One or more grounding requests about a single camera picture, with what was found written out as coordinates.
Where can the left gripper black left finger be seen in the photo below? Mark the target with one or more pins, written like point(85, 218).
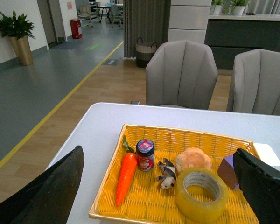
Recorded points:
point(48, 199)

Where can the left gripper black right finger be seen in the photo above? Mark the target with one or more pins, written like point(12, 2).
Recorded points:
point(260, 184)

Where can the yellow transparent tape roll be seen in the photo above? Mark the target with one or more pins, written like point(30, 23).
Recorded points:
point(200, 195)

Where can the yellow woven basket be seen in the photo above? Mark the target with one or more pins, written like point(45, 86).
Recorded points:
point(146, 202)

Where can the dark woven laundry basket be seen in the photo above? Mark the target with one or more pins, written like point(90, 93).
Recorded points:
point(144, 52)

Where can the purple foam cube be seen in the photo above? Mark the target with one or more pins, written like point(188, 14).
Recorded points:
point(227, 174)

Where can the toy croissant bread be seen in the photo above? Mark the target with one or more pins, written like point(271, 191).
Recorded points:
point(192, 157)

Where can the orange toy carrot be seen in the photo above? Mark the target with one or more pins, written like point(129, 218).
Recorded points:
point(128, 167)

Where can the toy panda figure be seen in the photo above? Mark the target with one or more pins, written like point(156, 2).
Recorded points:
point(168, 176)

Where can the grey upholstered chair right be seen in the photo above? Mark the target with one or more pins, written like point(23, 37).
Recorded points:
point(255, 83)

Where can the grey upholstered chair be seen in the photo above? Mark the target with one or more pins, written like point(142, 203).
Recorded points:
point(181, 74)
point(255, 83)

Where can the small red labelled jar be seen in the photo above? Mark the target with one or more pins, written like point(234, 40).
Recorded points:
point(145, 150)

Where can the grey upholstered chair left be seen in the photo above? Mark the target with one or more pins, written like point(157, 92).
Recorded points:
point(181, 74)

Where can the dark grey counter cabinet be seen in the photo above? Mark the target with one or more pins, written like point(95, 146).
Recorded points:
point(230, 37)

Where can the potted plant in gold vase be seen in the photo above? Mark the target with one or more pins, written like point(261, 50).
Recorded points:
point(18, 29)

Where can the red bin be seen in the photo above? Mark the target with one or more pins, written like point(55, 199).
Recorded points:
point(76, 28)

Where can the white potted plant right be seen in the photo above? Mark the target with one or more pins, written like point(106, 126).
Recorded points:
point(237, 7)

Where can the white potted plant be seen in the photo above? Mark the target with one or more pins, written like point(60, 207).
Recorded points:
point(237, 7)
point(216, 7)

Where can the white cabinet column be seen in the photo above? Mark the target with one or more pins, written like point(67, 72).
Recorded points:
point(188, 20)

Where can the white potted plant left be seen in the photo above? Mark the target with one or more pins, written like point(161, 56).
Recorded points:
point(216, 7)

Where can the grey curtain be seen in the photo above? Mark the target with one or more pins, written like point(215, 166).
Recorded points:
point(148, 19)

